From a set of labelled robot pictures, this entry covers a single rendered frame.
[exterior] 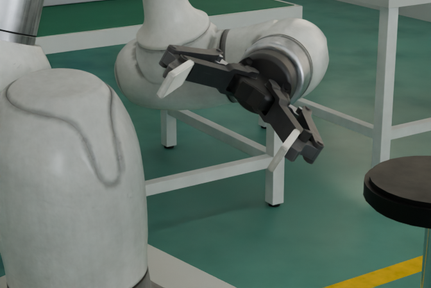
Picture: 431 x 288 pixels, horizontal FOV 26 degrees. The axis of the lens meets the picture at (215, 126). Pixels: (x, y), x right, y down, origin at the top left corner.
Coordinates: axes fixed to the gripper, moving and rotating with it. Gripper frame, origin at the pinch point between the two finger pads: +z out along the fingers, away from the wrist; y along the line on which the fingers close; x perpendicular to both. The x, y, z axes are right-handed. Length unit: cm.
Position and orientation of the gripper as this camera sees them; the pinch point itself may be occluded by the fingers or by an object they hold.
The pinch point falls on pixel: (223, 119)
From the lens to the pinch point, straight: 95.4
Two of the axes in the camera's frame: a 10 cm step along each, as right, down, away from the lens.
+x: 4.8, -8.0, -3.6
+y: -8.3, -5.5, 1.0
